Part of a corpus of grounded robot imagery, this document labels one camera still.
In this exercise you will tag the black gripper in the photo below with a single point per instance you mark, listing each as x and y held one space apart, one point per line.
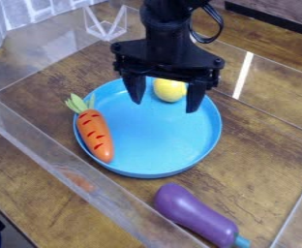
167 54

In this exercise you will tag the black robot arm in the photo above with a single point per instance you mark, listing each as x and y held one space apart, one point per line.
176 10

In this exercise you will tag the blue round plate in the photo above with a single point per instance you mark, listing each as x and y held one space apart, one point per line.
159 139

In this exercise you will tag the purple toy eggplant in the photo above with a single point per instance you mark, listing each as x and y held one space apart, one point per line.
184 209

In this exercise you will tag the clear acrylic enclosure wall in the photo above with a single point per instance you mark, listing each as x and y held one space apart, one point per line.
68 203

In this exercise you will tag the yellow toy lemon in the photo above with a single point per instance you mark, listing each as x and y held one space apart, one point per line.
170 90

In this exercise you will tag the clear acrylic corner bracket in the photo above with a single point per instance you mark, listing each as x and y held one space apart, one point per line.
104 30

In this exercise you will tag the orange toy carrot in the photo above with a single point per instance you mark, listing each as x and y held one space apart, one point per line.
92 127

